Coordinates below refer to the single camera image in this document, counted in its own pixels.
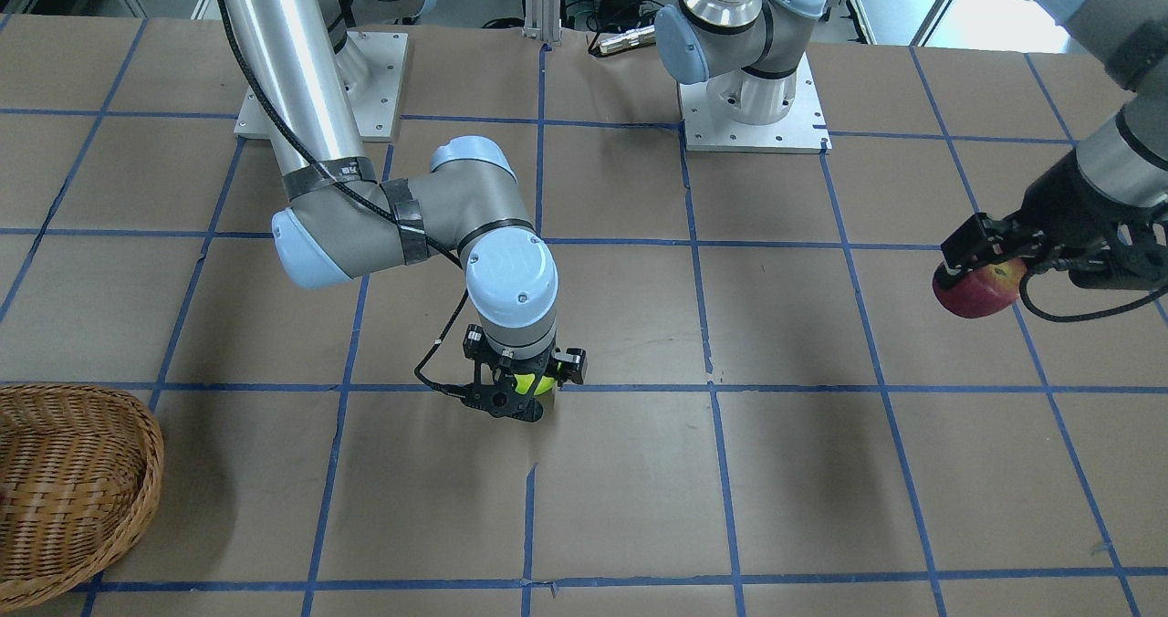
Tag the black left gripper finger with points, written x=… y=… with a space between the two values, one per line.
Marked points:
x=1117 y=256
x=982 y=241

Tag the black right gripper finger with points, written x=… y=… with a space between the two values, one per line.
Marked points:
x=569 y=366
x=505 y=401

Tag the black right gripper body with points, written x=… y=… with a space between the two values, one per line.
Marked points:
x=572 y=365

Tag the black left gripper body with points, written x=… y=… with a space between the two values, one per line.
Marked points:
x=1064 y=199

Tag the green apple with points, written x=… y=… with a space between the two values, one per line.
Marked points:
x=530 y=384

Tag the red yellow apple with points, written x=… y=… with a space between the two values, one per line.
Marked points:
x=980 y=293

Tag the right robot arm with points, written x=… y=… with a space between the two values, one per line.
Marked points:
x=302 y=63

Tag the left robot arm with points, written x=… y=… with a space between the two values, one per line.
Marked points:
x=700 y=40

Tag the woven wicker basket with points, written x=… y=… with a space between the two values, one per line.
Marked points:
x=81 y=480

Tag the silver metal connector plug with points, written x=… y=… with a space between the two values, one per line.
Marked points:
x=641 y=37

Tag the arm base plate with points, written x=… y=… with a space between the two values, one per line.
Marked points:
x=737 y=112
x=365 y=80

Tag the aluminium frame post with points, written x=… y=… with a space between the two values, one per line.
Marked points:
x=540 y=1

